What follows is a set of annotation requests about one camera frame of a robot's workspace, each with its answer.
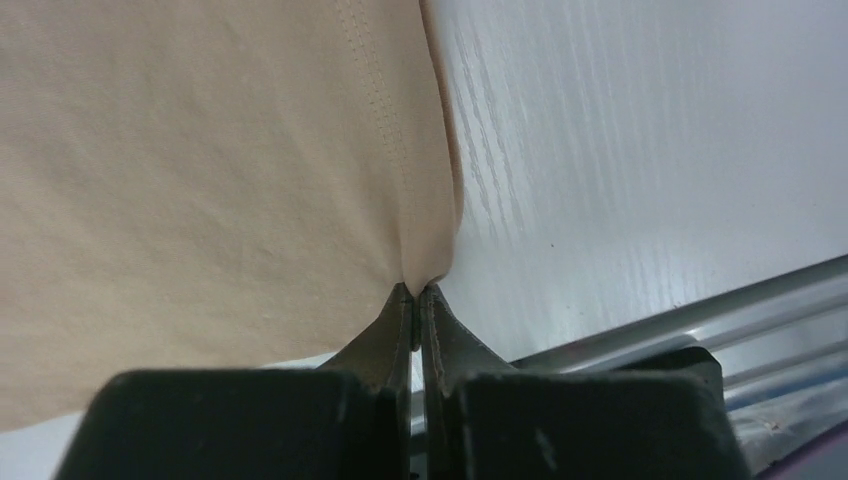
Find beige t shirt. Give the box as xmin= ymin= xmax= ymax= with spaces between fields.
xmin=1 ymin=1 xmax=462 ymax=431

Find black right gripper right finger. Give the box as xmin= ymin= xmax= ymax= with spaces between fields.
xmin=419 ymin=286 xmax=751 ymax=479

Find aluminium frame rails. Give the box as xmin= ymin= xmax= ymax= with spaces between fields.
xmin=410 ymin=254 xmax=848 ymax=476

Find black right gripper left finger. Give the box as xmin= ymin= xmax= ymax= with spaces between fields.
xmin=56 ymin=285 xmax=414 ymax=479

